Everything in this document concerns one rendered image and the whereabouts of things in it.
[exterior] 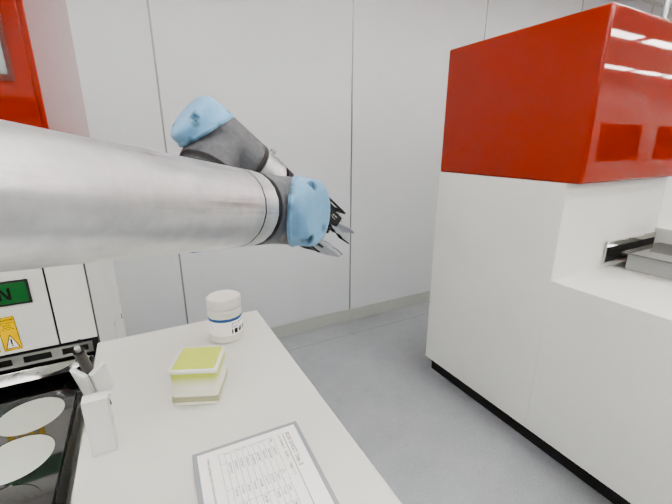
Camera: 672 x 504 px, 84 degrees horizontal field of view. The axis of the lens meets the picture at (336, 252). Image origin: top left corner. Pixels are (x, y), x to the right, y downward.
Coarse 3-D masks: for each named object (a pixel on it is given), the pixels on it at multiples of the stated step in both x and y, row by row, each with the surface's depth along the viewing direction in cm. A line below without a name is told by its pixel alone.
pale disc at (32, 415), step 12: (24, 408) 68; (36, 408) 68; (48, 408) 68; (60, 408) 68; (0, 420) 65; (12, 420) 65; (24, 420) 65; (36, 420) 65; (48, 420) 65; (0, 432) 63; (12, 432) 63; (24, 432) 63
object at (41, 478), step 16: (16, 400) 70; (64, 400) 70; (0, 416) 66; (64, 416) 66; (32, 432) 63; (48, 432) 63; (64, 432) 63; (64, 448) 60; (48, 464) 56; (16, 480) 54; (32, 480) 54; (48, 480) 54; (0, 496) 51; (16, 496) 51; (32, 496) 51; (48, 496) 51
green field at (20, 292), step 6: (18, 282) 69; (24, 282) 70; (0, 288) 68; (6, 288) 69; (12, 288) 69; (18, 288) 70; (24, 288) 70; (0, 294) 69; (6, 294) 69; (12, 294) 69; (18, 294) 70; (24, 294) 70; (0, 300) 69; (6, 300) 69; (12, 300) 70; (18, 300) 70; (24, 300) 71
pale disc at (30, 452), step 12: (12, 444) 60; (24, 444) 60; (36, 444) 60; (48, 444) 60; (0, 456) 58; (12, 456) 58; (24, 456) 58; (36, 456) 58; (48, 456) 58; (0, 468) 56; (12, 468) 56; (24, 468) 56; (0, 480) 54; (12, 480) 54
